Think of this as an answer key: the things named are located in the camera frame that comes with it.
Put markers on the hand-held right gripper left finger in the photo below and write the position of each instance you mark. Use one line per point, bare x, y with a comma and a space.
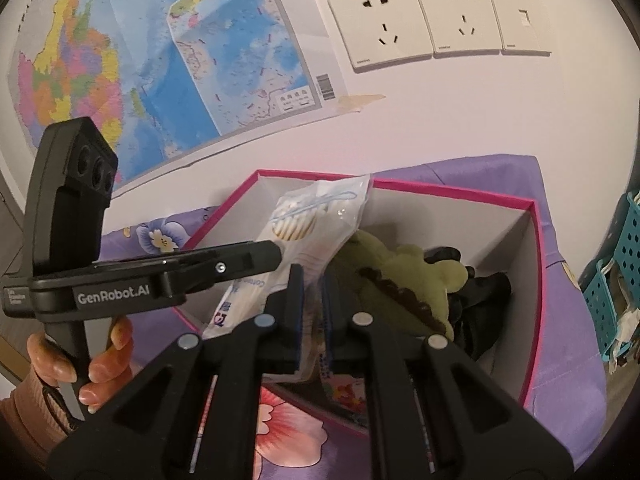
295, 320

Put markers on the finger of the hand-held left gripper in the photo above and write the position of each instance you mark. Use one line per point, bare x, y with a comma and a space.
200, 252
240, 262

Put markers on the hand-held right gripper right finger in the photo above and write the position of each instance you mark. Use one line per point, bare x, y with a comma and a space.
327, 320

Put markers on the clear cotton swab bag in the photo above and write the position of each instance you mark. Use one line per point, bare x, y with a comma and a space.
310, 230

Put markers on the green plush toy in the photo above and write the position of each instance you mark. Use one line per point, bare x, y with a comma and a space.
400, 270

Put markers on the black cloth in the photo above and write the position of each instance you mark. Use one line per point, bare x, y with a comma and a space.
480, 305

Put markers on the pink cardboard box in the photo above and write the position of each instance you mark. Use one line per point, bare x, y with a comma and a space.
510, 280

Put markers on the person's left forearm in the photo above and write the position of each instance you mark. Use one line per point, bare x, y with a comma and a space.
25, 420

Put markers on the person's left hand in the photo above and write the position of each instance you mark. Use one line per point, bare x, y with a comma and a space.
107, 365

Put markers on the beige tape piece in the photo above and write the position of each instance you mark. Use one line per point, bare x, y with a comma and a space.
362, 102

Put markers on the purple floral blanket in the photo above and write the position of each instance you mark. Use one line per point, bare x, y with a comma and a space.
565, 360

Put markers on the blue perforated plastic basket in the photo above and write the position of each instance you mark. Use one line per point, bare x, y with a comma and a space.
602, 310
630, 230

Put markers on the colourful wall map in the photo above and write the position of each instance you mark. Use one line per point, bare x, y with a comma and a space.
150, 60

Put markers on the white wall socket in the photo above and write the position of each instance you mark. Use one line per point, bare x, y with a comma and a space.
380, 25
457, 15

